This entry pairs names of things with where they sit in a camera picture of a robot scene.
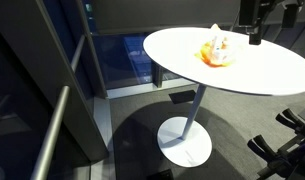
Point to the orange plastic bag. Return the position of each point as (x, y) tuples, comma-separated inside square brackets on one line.
[(205, 53)]

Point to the white and blue tube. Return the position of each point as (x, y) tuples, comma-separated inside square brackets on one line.
[(215, 43)]

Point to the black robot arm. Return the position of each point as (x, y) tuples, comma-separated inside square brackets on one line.
[(291, 10)]

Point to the white round pedestal table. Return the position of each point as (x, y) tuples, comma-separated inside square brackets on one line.
[(266, 69)]

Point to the black floor plate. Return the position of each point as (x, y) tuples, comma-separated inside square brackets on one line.
[(182, 97)]

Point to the grey metal handrail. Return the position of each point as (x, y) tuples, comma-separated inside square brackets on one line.
[(44, 159)]

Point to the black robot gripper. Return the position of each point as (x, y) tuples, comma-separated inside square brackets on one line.
[(252, 14)]

